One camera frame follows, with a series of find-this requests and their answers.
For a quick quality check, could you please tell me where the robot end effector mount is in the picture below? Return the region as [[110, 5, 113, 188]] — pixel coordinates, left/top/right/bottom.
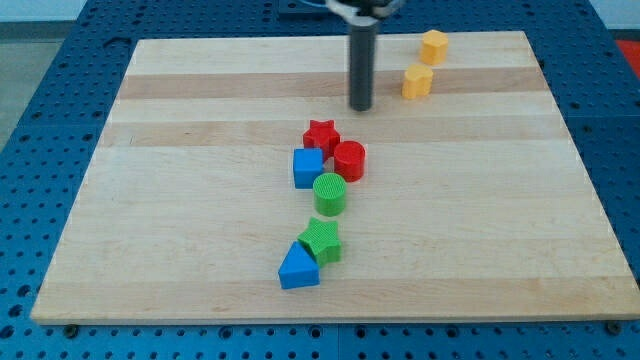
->
[[325, 0, 404, 25]]

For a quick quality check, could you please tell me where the green star block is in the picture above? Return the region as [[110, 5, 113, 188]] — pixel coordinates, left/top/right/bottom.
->
[[297, 217, 342, 267]]

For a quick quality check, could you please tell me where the light wooden board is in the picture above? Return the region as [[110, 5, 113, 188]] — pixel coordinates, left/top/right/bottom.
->
[[31, 32, 639, 325]]

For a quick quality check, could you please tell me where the yellow hexagon block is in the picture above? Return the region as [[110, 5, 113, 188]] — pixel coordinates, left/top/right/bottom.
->
[[419, 30, 449, 65]]

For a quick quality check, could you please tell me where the yellow heart block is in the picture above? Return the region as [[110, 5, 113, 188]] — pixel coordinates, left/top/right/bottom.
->
[[401, 64, 434, 100]]

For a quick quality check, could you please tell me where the green cylinder block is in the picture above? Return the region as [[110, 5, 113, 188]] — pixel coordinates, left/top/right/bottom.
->
[[312, 173, 347, 217]]

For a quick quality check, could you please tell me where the blue cube block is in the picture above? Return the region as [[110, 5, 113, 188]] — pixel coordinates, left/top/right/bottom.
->
[[293, 148, 324, 189]]

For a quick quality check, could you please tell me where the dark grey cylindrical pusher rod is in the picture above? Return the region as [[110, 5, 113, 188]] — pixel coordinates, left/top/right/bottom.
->
[[349, 23, 378, 112]]

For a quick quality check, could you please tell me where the red cylinder block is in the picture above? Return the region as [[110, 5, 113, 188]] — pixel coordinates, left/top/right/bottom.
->
[[334, 140, 366, 182]]

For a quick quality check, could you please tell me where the blue triangle block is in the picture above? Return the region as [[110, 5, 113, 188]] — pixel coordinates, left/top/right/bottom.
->
[[278, 242, 320, 290]]

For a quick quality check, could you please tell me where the red star block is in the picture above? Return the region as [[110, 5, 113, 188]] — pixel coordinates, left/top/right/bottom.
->
[[302, 119, 341, 162]]

